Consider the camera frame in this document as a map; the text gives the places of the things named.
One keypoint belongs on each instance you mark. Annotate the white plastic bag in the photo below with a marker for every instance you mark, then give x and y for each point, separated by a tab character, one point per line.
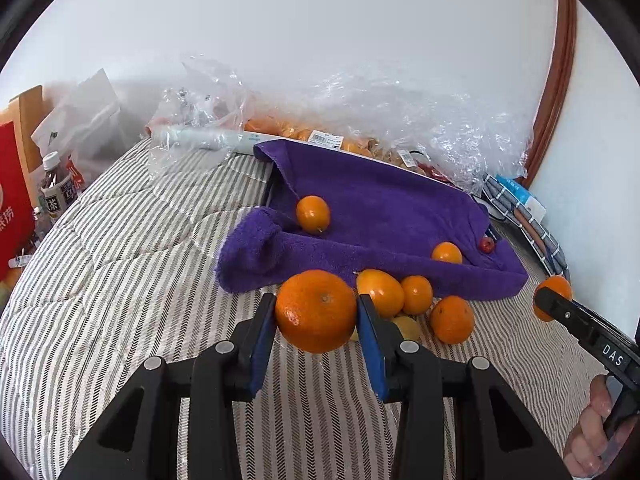
82	120

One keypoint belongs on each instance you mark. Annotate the yellow lemon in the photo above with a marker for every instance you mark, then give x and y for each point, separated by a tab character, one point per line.
409	328

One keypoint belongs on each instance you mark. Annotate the brown cardboard box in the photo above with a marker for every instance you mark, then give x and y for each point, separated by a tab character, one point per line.
27	120

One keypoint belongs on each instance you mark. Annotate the small red fruit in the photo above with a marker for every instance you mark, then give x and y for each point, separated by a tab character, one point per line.
486	244

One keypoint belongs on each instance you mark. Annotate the striped quilt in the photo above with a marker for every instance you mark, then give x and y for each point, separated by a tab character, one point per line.
130	270

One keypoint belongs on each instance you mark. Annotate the white plastic roll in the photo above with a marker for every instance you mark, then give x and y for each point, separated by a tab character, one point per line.
210	137

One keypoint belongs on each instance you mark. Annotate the small orange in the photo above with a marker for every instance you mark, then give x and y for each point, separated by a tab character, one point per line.
417	294
559	287
446	253

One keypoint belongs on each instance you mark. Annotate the large clear plastic bag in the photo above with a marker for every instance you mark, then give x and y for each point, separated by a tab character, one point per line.
425	120

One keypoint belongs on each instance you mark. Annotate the purple towel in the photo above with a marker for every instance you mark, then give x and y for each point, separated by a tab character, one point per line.
380	200

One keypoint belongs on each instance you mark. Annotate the orange with stem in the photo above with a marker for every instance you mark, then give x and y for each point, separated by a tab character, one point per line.
313	213

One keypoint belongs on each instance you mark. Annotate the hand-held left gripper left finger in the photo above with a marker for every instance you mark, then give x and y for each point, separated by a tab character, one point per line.
261	350

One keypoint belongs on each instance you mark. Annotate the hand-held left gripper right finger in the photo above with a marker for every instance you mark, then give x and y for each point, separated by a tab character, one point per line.
372	352

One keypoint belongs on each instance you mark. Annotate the oval orange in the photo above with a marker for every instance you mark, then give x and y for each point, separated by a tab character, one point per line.
381	291

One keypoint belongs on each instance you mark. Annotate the person's right hand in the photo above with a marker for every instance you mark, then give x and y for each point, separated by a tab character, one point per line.
585	435

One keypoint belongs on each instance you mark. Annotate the large orange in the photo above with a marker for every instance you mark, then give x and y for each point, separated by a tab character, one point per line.
316	311

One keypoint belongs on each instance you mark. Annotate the grey striped folded cloth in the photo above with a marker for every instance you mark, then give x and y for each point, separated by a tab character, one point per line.
530	232

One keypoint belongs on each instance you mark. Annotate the tea bottle with white cap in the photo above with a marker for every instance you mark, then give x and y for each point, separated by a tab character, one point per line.
54	185

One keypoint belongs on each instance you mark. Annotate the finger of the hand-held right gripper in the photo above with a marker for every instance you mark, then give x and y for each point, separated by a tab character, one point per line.
557	307

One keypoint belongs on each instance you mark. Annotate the crumpled clear plastic bag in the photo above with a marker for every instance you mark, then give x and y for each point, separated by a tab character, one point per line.
200	105

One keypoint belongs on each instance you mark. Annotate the orange with dark specks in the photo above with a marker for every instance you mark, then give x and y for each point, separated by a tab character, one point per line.
452	319

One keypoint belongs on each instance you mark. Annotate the brown wooden door frame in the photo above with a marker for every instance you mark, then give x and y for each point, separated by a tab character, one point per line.
557	85

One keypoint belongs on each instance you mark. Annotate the blue and white box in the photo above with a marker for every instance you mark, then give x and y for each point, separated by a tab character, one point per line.
522	197

